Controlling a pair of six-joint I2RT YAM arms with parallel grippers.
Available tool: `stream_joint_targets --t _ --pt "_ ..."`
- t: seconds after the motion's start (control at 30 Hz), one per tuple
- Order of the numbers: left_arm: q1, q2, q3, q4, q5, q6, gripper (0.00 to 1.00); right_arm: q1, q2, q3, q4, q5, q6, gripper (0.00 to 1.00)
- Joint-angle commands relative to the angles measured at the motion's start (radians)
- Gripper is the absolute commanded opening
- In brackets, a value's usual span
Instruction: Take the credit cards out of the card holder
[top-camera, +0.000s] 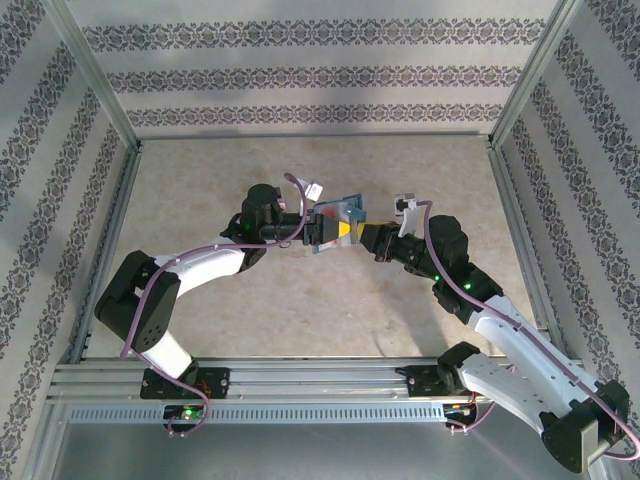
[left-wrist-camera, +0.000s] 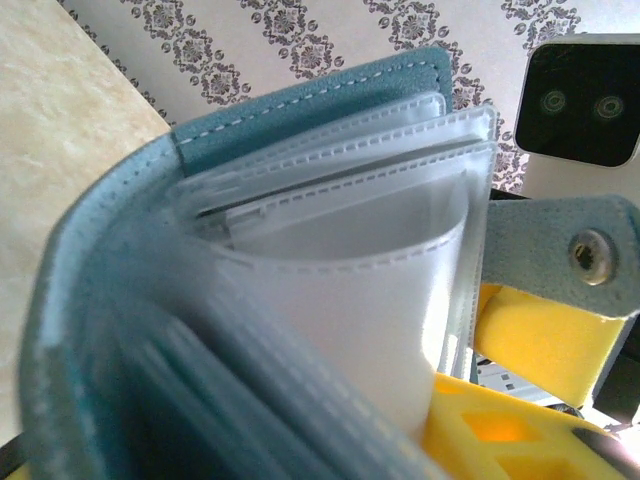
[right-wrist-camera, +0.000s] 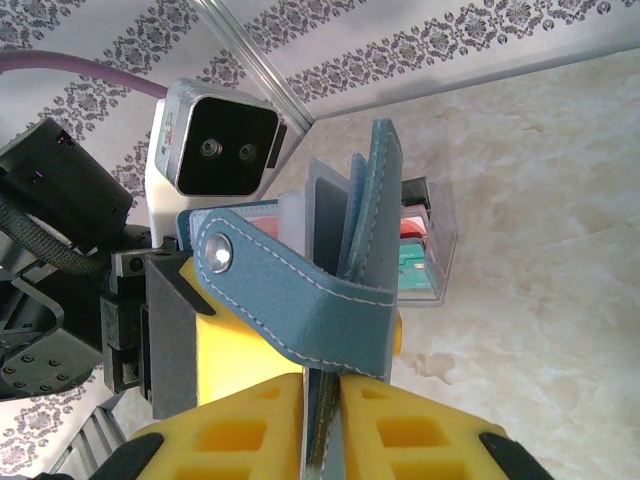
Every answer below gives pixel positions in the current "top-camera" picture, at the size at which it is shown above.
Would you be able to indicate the teal card holder wallet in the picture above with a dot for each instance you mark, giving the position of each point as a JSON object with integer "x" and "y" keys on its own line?
{"x": 358, "y": 210}

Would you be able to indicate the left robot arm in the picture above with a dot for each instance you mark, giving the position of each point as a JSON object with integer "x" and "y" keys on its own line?
{"x": 205, "y": 265}

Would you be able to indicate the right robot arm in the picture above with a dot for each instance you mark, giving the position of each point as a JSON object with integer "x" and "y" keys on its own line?
{"x": 515, "y": 340}

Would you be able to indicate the right controller board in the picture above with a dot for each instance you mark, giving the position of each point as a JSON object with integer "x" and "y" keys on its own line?
{"x": 457, "y": 410}

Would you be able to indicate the controller board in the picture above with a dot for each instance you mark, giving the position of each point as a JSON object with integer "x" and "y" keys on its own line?
{"x": 187, "y": 413}
{"x": 457, "y": 410}

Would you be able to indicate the grey metal sheet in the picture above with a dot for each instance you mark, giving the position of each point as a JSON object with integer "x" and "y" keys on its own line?
{"x": 320, "y": 455}

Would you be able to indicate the left controller board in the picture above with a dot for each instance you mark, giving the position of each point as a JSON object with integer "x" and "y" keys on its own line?
{"x": 187, "y": 413}

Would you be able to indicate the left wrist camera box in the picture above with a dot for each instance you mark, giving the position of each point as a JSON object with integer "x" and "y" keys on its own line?
{"x": 315, "y": 191}

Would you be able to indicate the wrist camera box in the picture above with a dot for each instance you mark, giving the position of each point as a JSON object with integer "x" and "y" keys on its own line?
{"x": 405, "y": 202}
{"x": 315, "y": 191}

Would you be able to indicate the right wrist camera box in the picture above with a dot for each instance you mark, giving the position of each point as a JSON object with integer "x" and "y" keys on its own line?
{"x": 405, "y": 202}

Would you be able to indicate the aluminium right side rail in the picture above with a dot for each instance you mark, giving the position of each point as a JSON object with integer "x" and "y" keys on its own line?
{"x": 515, "y": 210}

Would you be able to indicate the aluminium back frame rail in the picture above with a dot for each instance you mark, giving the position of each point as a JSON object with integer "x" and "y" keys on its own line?
{"x": 315, "y": 136}

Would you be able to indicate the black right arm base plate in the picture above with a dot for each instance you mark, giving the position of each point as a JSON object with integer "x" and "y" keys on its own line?
{"x": 422, "y": 382}

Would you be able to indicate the aluminium left side rail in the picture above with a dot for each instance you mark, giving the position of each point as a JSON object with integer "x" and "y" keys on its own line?
{"x": 117, "y": 210}

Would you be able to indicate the aluminium mounting rail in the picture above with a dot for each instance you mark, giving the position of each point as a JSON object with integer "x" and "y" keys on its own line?
{"x": 320, "y": 380}

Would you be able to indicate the aluminium right frame post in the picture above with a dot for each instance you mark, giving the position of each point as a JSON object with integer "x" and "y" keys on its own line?
{"x": 532, "y": 75}

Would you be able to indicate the aluminium frame post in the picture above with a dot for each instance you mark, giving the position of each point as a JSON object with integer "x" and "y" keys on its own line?
{"x": 95, "y": 75}
{"x": 532, "y": 75}

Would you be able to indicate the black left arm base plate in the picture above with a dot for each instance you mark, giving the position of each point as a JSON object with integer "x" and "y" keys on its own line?
{"x": 220, "y": 382}

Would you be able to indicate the aluminium left frame post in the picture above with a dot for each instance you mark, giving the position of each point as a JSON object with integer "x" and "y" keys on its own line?
{"x": 95, "y": 75}

